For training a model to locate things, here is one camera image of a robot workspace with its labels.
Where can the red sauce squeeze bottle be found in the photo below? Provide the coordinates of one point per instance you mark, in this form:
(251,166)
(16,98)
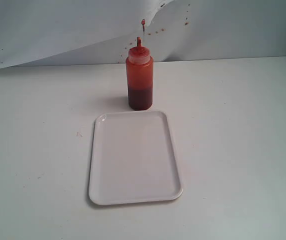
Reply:
(140,76)

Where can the white rectangular plastic tray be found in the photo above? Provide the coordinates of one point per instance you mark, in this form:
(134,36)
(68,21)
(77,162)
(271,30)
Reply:
(133,159)

